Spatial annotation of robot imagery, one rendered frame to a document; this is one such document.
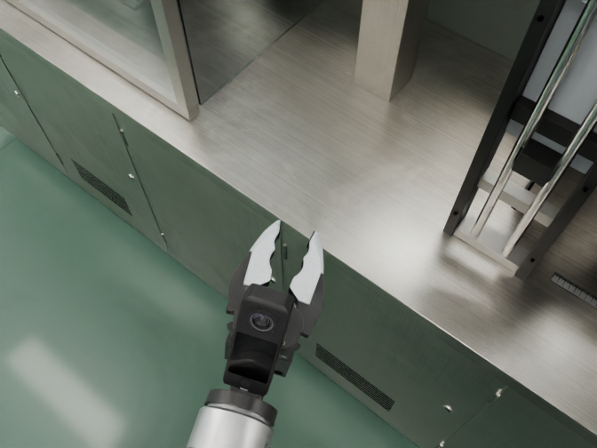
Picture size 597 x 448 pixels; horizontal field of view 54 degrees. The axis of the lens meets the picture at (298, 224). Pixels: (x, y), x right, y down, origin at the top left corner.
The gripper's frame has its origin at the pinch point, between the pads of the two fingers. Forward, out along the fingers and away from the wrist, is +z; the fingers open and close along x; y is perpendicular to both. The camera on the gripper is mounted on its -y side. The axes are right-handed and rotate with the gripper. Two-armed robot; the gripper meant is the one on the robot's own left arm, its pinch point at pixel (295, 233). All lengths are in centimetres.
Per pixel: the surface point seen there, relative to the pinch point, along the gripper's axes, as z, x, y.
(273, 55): 61, -17, 36
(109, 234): 52, -66, 134
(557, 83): 24.8, 24.5, -9.1
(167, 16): 39, -31, 12
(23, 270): 31, -88, 137
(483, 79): 65, 28, 30
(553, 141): 25.7, 29.5, 1.2
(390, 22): 55, 5, 14
